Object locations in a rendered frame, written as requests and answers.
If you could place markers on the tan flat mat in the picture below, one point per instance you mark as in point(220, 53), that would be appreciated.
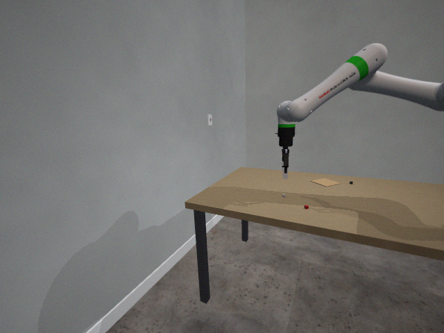
point(325, 182)

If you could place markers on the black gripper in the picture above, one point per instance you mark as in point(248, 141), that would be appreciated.
point(285, 143)

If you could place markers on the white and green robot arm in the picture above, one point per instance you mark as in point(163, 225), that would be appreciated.
point(354, 73)

